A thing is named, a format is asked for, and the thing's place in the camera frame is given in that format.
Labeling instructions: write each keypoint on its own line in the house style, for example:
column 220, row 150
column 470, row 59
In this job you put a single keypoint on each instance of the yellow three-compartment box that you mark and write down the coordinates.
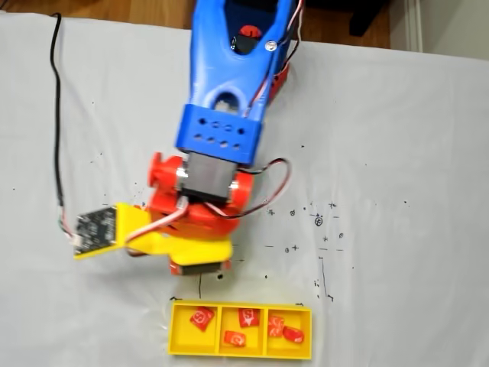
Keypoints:
column 218, row 329

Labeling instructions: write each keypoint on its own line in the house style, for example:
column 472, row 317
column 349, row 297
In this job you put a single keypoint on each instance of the orange candy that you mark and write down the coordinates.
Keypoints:
column 235, row 338
column 276, row 325

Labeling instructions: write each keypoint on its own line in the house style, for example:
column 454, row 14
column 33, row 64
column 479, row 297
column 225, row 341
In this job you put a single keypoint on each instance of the camera board on yellow mount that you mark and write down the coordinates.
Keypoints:
column 95, row 229

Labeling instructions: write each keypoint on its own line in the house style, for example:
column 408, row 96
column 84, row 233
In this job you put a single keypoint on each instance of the white tablecloth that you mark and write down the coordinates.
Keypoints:
column 382, row 153

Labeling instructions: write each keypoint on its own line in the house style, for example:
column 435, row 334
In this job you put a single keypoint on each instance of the red candy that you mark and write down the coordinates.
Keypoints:
column 201, row 318
column 248, row 317
column 293, row 334

